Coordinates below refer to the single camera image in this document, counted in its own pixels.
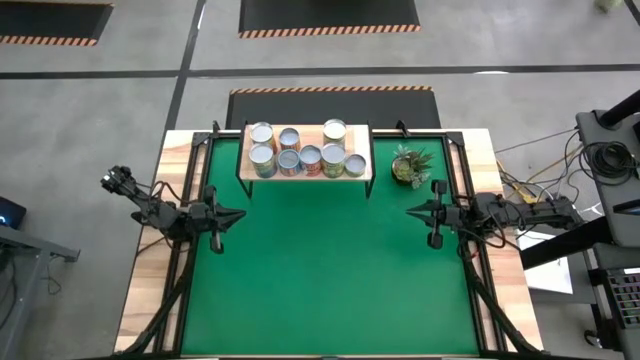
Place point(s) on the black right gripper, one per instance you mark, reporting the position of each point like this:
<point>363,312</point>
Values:
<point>445,217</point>

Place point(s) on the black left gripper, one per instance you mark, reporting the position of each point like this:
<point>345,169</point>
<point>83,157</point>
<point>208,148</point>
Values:
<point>210,220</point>

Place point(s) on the green blue peas can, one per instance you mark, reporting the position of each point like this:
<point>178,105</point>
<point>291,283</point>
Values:
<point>262,154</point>

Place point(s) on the teal pink corn can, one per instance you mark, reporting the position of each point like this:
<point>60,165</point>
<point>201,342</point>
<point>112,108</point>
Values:
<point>288,159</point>

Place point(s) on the orange pineapple can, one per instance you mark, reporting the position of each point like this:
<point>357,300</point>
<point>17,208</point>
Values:
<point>261,132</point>

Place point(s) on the yellow spicy black beans can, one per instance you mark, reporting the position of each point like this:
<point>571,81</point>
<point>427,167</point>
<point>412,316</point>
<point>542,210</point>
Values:
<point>289,136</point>

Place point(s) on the red mixed fruit can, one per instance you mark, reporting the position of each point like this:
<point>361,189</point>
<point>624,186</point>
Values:
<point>310,156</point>

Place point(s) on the green pears can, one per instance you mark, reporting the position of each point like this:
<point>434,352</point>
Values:
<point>333,154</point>

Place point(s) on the yellow blue chickpeas can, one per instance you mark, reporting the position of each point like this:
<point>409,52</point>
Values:
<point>334,130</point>

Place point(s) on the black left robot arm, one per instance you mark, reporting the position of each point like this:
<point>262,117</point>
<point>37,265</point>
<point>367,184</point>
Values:
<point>160,217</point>

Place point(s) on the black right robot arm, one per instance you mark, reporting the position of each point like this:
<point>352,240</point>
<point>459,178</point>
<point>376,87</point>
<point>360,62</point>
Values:
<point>525,215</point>

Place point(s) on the wooden shelf with black legs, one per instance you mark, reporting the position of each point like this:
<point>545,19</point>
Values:
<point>311,134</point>

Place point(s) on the potted succulent plant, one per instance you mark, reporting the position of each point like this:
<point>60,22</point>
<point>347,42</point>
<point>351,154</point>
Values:
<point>407,167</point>

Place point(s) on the green table mat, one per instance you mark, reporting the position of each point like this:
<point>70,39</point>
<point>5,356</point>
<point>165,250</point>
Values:
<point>325,280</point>

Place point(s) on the white paper sheet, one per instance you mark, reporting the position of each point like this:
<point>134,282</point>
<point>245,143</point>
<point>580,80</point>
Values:
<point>550,280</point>

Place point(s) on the black diagonal bar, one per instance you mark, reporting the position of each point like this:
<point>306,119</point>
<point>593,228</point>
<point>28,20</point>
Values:
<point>565,245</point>

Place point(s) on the black hazard-striped floor mat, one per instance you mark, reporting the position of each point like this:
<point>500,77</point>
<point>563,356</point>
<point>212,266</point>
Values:
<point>330,107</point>
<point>325,15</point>
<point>50,20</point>

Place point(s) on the grey equipment cart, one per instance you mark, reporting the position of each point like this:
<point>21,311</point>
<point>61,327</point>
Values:
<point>620,232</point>

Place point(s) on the grey metal desk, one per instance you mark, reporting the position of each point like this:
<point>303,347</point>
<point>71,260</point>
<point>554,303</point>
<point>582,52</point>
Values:
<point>30,245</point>

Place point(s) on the black device with blue light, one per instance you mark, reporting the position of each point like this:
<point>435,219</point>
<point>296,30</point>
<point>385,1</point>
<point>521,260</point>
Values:
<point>12,212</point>

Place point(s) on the backlit keyboard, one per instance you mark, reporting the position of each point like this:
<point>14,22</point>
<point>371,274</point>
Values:
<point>627,300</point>

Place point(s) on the black pole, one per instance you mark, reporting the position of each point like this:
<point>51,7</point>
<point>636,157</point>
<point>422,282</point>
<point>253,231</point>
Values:
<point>622,107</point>

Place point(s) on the black table frame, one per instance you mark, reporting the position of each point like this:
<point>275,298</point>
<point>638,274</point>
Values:
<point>201,141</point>

